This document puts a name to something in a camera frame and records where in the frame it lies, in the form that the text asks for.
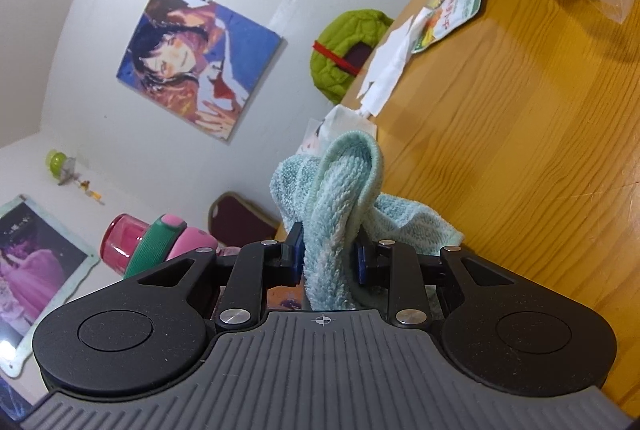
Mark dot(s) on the purple figure wall poster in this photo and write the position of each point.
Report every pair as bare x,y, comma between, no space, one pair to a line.
42,265

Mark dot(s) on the dark red banquet chair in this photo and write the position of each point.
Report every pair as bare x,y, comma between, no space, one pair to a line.
236,222

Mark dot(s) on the green puffer jacket on chair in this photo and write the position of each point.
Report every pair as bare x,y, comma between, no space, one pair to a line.
342,49

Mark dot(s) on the light blue microfiber cloth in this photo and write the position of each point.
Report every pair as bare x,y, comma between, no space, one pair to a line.
334,196

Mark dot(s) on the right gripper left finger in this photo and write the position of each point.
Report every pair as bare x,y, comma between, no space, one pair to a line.
292,256

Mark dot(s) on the white tissue pack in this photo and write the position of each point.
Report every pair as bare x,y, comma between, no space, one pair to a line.
320,134

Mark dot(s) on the green wall hook ornament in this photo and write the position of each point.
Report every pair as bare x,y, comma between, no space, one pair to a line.
63,170

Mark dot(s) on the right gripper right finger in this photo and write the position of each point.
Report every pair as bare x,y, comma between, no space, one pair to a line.
364,258

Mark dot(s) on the green orange snack packet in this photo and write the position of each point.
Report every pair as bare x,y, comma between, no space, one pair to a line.
448,17

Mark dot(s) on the anime girl wall poster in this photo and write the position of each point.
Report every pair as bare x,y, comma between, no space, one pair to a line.
199,60

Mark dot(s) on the white paper sheet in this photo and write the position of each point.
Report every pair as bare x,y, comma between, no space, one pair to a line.
388,63

